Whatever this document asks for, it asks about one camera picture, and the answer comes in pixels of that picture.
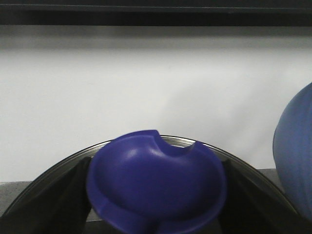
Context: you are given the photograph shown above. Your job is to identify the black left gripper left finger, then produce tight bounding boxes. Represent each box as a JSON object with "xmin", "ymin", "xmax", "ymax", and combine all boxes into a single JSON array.
[{"xmin": 0, "ymin": 157, "xmax": 91, "ymax": 234}]

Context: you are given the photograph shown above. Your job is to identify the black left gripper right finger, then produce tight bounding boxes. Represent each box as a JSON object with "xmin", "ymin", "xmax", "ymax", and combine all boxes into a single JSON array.
[{"xmin": 218, "ymin": 160, "xmax": 308, "ymax": 234}]

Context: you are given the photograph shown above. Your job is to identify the light blue ceramic bowl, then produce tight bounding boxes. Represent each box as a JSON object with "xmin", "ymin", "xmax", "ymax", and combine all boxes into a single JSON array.
[{"xmin": 273, "ymin": 84, "xmax": 312, "ymax": 220}]

